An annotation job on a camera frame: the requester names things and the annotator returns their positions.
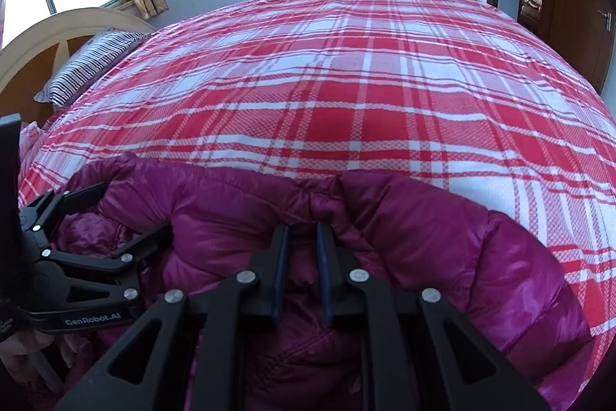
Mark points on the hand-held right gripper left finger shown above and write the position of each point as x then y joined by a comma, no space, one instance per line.
279,276

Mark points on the purple puffer jacket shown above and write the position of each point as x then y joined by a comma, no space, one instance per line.
433,271

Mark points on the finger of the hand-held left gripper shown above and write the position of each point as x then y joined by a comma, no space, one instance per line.
96,264
72,201

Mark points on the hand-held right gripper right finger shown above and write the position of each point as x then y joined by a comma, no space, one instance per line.
325,276

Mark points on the striped pillow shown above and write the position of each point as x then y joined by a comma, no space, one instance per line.
82,69

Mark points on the red plaid bed sheet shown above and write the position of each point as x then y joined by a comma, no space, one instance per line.
361,103

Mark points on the brown wooden door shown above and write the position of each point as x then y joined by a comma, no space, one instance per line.
572,6

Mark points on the pink floral quilt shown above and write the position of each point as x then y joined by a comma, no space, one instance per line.
30,141

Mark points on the cream wooden bed headboard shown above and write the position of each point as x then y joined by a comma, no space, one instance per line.
29,54

